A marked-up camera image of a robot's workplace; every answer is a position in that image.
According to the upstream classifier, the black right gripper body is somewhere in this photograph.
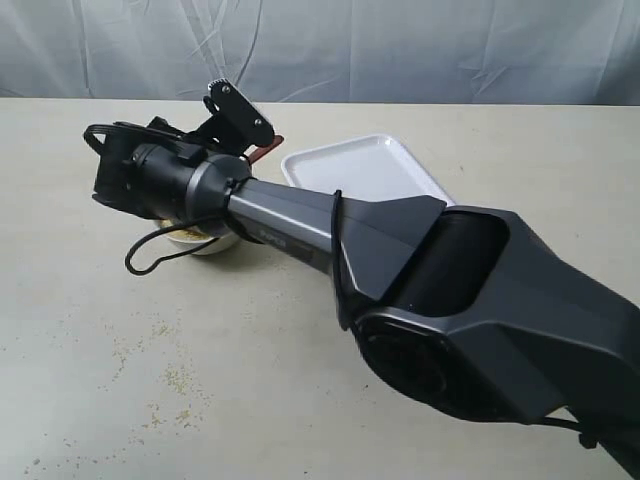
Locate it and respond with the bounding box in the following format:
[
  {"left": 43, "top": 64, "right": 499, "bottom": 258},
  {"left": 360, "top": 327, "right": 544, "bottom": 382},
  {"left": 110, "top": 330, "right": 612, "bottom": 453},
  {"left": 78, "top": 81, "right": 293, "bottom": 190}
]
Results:
[{"left": 92, "top": 133, "right": 209, "bottom": 220}]

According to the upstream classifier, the dark red wooden spoon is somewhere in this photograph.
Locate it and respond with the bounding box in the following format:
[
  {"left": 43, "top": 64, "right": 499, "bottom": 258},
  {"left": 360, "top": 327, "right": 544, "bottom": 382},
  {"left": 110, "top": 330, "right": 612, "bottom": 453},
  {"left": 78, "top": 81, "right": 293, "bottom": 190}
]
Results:
[{"left": 247, "top": 134, "right": 284, "bottom": 165}]

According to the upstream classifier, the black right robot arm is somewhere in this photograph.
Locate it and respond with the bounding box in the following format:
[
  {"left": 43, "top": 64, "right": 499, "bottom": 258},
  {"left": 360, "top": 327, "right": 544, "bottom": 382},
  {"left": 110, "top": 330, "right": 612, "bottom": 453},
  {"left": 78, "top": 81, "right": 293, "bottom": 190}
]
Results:
[{"left": 84, "top": 124, "right": 639, "bottom": 477}]

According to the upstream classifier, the beige grainy powder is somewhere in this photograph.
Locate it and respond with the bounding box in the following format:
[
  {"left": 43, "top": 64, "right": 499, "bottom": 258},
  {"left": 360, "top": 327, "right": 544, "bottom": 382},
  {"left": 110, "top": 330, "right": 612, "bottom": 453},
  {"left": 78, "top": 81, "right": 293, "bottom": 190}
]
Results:
[{"left": 167, "top": 229, "right": 210, "bottom": 242}]

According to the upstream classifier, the white ceramic bowl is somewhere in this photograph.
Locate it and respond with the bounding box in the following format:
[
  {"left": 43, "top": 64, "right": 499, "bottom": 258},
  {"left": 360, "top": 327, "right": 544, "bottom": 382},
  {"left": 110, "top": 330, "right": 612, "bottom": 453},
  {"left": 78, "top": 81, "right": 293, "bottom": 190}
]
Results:
[{"left": 164, "top": 227, "right": 240, "bottom": 256}]

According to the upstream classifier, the white rectangular plastic tray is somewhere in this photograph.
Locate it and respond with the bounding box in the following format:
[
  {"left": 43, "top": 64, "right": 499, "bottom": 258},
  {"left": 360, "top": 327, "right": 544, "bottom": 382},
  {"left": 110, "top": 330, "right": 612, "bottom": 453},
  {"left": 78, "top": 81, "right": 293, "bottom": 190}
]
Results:
[{"left": 281, "top": 134, "right": 455, "bottom": 206}]

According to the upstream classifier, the white backdrop curtain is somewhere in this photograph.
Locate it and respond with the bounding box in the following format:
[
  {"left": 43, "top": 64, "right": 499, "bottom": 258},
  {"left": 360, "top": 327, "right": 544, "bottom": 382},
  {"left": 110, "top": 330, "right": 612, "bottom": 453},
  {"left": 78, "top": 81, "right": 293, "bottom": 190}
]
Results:
[{"left": 1, "top": 1, "right": 639, "bottom": 105}]

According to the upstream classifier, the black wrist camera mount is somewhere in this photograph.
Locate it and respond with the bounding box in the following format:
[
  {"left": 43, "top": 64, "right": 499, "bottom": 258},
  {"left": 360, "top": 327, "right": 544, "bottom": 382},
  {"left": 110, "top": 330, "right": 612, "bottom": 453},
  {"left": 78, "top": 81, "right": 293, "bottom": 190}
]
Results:
[{"left": 193, "top": 78, "right": 276, "bottom": 155}]

